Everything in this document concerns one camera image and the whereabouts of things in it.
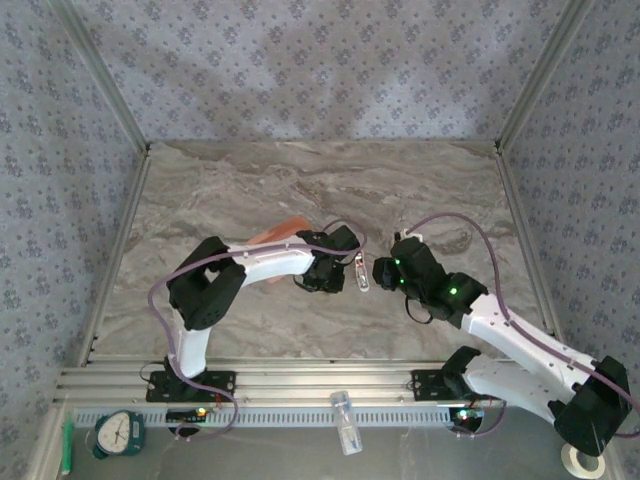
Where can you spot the white tape roll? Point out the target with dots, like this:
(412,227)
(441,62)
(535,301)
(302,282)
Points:
(575,468)

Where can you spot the aluminium frame post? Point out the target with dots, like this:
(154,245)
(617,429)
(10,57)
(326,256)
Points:
(540,75)
(106,75)

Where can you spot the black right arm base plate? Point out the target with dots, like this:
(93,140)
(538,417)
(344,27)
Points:
(427,385)

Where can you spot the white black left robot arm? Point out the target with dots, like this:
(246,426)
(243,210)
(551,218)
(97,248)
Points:
(270,262)

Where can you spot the clear plastic tube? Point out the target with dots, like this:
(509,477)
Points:
(346,425)

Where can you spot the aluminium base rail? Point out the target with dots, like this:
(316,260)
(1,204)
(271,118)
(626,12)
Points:
(325,380)

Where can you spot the small black controller board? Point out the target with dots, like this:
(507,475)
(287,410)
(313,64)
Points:
(185,415)
(467,415)

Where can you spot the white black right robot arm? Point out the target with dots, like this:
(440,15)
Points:
(515,335)

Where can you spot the green marker pen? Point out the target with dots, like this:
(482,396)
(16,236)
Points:
(67,445)

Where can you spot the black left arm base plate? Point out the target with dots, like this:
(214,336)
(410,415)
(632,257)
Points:
(220,387)

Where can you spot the green dial clock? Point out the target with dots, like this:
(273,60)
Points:
(117,432)

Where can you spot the pink cream stapler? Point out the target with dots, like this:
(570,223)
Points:
(362,275)

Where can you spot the pink plastic tray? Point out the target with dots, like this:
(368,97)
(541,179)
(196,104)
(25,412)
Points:
(282,231)

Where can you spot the aluminium table side rail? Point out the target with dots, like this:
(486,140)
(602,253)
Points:
(119,240)
(527,240)

